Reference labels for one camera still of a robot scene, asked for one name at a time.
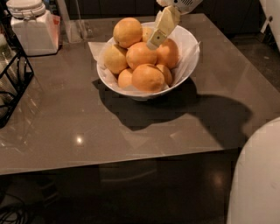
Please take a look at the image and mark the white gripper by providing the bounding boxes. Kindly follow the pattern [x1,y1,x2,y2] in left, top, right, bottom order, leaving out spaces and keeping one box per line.
[147,0,203,50]

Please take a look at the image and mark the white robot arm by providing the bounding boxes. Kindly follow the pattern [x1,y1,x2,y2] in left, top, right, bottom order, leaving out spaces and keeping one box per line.
[164,62,279,224]

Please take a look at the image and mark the front right small orange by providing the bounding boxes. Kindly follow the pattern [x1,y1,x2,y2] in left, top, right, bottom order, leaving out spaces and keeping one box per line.
[157,64,173,86]

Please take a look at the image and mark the front large orange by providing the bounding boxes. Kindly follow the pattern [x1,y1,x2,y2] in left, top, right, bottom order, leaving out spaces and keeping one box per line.
[132,64,165,93]

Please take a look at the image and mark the left yellowish orange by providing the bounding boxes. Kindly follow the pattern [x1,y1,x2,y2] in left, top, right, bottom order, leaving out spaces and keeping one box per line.
[103,45,128,74]

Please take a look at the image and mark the front left small orange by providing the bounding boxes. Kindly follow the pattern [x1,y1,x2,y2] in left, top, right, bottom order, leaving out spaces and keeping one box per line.
[117,68,133,88]

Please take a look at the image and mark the white bowl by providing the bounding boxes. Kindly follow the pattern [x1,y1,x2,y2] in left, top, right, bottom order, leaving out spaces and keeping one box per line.
[96,22,201,102]

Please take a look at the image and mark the clear acrylic stand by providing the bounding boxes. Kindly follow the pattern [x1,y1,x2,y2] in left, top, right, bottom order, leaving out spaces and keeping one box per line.
[56,0,86,43]

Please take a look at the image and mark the white ceramic jar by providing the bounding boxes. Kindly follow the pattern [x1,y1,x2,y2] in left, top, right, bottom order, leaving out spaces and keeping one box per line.
[6,0,60,56]

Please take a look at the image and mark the black wire rack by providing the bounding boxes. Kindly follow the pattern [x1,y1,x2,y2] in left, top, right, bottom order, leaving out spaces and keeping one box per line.
[0,1,34,128]

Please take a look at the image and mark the black cables on floor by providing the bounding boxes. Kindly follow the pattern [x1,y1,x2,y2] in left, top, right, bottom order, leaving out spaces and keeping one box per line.
[0,192,30,224]

